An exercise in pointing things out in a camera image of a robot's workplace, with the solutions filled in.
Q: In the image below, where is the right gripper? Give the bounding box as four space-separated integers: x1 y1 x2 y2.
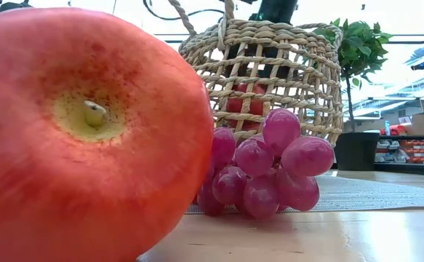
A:
231 0 299 79

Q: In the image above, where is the woven wicker basket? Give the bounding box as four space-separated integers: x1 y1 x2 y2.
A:
167 0 345 147

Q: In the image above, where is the dark red apple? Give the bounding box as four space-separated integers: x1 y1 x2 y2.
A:
227 82 268 131

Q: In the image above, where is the red orange peach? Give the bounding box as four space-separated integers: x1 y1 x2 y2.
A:
0 7 215 262

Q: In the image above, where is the purple grape bunch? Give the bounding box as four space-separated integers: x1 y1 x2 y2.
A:
196 108 335 220

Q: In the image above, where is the green potted plant black pot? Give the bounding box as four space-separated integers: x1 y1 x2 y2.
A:
313 17 394 172

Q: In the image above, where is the red container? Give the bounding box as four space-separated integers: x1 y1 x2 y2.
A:
389 124 408 136

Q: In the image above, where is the grey woven placemat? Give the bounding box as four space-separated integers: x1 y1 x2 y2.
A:
185 174 424 215

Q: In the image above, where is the shelf with red bins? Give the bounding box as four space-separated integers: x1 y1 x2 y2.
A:
374 135 424 172

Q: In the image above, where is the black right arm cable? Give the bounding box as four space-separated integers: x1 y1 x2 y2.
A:
142 0 231 22

